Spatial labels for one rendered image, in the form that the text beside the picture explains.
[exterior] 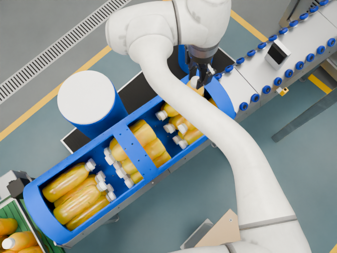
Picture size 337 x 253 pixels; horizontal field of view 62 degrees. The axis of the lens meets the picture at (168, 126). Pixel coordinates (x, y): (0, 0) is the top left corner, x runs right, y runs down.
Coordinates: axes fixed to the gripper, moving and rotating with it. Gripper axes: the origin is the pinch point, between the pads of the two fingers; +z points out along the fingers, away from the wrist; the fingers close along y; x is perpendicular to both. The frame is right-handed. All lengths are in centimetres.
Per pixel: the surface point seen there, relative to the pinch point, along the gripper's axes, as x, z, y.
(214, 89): -8.1, 14.5, -3.1
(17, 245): 91, 30, -5
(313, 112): -66, 68, -35
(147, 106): 17.4, 18.6, 8.3
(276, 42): -53, 29, 2
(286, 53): -53, 29, -5
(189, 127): 7.7, 23.5, -8.0
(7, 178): 92, 53, 31
